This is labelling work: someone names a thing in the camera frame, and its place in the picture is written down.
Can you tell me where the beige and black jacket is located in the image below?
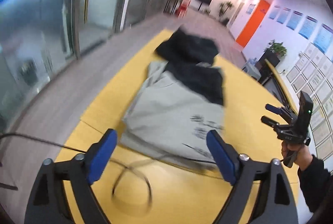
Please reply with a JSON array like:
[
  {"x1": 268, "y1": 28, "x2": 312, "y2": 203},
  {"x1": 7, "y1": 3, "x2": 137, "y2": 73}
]
[{"x1": 120, "y1": 61, "x2": 225, "y2": 170}]

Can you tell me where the right forearm black sleeve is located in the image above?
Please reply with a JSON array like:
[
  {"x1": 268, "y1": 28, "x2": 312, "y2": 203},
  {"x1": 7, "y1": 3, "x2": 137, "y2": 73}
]
[{"x1": 297, "y1": 156, "x2": 332, "y2": 213}]

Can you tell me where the person's right hand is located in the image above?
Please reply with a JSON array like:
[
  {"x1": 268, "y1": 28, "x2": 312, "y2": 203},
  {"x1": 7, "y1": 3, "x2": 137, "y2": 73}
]
[{"x1": 281, "y1": 141, "x2": 313, "y2": 171}]

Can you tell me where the yellow side table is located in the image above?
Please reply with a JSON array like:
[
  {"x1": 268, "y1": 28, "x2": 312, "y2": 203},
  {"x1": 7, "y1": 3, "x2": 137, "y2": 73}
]
[{"x1": 265, "y1": 59, "x2": 299, "y2": 113}]

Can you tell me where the potted plant on cabinet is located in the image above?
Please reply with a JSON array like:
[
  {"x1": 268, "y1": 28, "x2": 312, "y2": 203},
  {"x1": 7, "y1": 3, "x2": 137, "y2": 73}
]
[{"x1": 265, "y1": 39, "x2": 287, "y2": 58}]

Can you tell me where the orange door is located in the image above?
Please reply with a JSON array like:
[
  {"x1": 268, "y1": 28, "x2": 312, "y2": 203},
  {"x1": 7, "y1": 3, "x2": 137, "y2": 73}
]
[{"x1": 236, "y1": 0, "x2": 271, "y2": 47}]

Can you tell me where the black folded garment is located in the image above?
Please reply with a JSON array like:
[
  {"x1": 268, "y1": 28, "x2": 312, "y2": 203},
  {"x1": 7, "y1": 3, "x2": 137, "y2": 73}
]
[{"x1": 155, "y1": 27, "x2": 219, "y2": 65}]

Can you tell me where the tall potted plant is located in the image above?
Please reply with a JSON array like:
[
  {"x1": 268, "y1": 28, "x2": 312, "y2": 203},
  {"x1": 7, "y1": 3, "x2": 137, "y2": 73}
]
[{"x1": 219, "y1": 1, "x2": 234, "y2": 21}]

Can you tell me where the red boxes stack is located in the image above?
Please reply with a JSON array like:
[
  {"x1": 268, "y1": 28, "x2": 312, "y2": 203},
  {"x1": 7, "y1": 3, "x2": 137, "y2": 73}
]
[{"x1": 175, "y1": 0, "x2": 191, "y2": 18}]

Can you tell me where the black cable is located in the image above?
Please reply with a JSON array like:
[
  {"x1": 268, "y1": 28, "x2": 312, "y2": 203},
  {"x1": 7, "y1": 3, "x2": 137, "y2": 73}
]
[{"x1": 0, "y1": 132, "x2": 217, "y2": 208}]

